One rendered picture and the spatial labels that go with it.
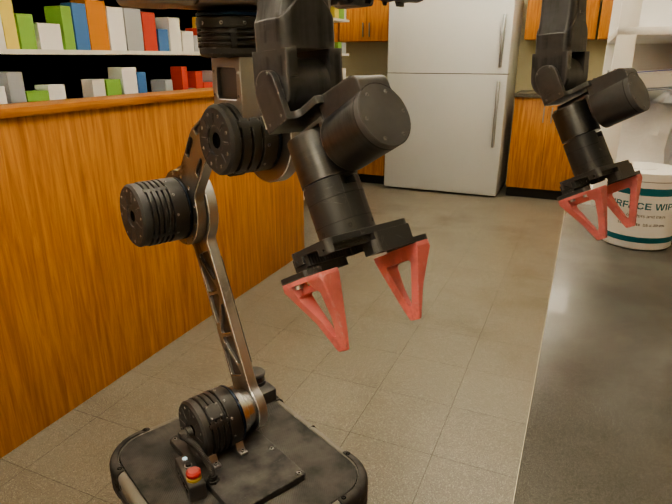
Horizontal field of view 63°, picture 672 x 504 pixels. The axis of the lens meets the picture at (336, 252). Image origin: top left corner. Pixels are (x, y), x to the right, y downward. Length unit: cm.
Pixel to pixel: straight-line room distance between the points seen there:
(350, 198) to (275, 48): 15
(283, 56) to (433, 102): 503
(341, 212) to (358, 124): 9
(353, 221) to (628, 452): 34
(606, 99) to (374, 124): 49
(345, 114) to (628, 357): 48
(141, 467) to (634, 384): 130
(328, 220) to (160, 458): 128
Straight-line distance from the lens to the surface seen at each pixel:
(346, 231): 51
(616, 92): 89
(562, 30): 92
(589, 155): 91
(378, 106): 48
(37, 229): 215
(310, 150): 52
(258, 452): 163
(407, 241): 53
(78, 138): 223
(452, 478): 197
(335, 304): 48
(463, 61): 546
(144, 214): 152
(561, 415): 64
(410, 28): 559
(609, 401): 68
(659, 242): 121
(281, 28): 53
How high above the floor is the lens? 129
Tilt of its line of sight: 20 degrees down
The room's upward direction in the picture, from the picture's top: straight up
